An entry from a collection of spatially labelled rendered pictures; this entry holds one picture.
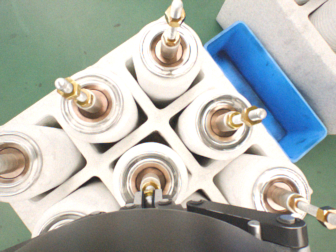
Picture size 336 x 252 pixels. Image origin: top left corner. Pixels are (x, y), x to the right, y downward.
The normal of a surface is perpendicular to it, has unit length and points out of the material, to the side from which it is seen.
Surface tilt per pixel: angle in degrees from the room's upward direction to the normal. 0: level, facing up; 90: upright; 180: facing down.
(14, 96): 0
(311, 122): 88
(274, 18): 90
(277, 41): 90
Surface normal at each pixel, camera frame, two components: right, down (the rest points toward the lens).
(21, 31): 0.07, -0.07
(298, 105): -0.79, 0.60
